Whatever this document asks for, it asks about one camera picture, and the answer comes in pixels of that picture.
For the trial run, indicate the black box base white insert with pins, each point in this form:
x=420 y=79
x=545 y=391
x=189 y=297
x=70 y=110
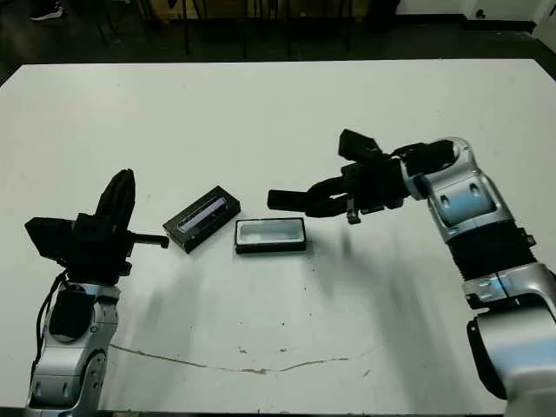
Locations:
x=269 y=249

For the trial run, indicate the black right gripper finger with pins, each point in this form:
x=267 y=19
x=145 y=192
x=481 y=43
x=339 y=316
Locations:
x=328 y=208
x=328 y=189

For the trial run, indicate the black waste bin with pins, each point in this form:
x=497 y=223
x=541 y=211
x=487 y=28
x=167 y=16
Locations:
x=382 y=15

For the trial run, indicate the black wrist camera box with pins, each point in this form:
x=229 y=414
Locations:
x=48 y=239
x=357 y=145

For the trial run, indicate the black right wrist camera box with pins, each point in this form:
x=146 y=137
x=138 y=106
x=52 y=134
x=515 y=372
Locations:
x=357 y=145

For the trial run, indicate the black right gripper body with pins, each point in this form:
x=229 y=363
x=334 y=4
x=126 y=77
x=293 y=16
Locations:
x=378 y=187

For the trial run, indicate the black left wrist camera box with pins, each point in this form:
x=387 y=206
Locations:
x=48 y=239

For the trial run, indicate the black mesh chair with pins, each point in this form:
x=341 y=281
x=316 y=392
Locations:
x=187 y=39
x=347 y=39

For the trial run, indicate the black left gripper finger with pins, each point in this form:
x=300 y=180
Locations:
x=128 y=200
x=113 y=200

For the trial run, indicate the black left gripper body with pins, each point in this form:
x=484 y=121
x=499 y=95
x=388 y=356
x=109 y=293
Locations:
x=97 y=256

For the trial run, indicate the black box lid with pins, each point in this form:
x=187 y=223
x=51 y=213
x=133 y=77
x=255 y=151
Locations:
x=202 y=219

